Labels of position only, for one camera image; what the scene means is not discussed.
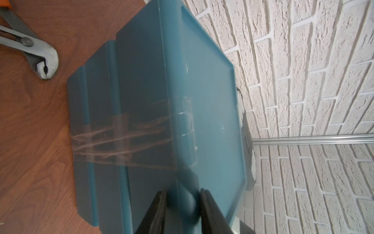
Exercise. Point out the orange handled pipe wrench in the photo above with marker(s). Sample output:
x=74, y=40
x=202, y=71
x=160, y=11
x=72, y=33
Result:
x=42, y=57

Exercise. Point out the teal drawer cabinet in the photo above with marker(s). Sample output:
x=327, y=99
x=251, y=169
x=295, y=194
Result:
x=156, y=109

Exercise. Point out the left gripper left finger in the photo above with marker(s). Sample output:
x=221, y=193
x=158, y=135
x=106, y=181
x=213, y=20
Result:
x=154, y=220

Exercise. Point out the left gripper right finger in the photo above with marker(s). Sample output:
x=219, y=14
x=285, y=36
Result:
x=212, y=219

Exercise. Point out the right corner aluminium profile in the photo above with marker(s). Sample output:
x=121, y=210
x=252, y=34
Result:
x=317, y=140

